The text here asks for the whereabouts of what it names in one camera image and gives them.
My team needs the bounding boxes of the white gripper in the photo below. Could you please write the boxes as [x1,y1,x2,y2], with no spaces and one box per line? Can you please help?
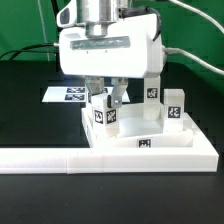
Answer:
[59,14,163,108]

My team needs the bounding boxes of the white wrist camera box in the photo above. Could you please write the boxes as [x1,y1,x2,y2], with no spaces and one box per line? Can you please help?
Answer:
[56,0,77,29]

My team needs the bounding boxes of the white square tabletop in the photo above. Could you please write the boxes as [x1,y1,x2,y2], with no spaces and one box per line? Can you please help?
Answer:
[82,103,193,149]

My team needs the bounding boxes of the white tag marker sheet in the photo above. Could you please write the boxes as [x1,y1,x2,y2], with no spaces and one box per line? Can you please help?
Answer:
[41,86,132,103]

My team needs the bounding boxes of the white L-shaped obstacle fence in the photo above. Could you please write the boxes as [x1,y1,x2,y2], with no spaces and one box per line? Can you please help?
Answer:
[0,115,219,174]

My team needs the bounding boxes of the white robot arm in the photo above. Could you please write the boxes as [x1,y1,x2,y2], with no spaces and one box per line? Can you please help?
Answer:
[57,0,164,108]

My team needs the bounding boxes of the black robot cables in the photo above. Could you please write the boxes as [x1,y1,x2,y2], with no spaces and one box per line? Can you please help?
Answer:
[0,0,61,62]

